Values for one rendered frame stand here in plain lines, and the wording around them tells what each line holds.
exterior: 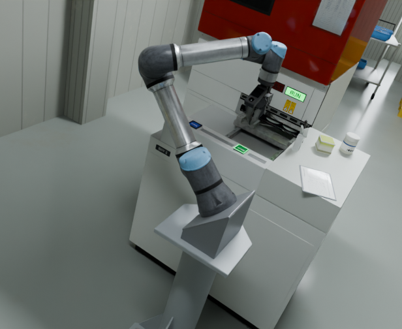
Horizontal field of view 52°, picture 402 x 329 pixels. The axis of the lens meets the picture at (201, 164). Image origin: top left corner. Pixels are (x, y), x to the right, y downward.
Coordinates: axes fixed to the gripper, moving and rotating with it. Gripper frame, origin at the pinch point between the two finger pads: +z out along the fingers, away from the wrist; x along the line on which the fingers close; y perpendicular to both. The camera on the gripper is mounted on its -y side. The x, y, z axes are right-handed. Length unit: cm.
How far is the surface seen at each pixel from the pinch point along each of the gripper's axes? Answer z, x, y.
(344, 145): 10, -37, 46
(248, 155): 15.0, -4.7, 0.3
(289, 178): 14.1, -25.9, -2.4
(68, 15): 23, 189, 75
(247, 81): 5, 29, 59
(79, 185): 111, 109, 19
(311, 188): 13.8, -36.0, -1.5
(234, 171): 23.5, -2.1, -3.9
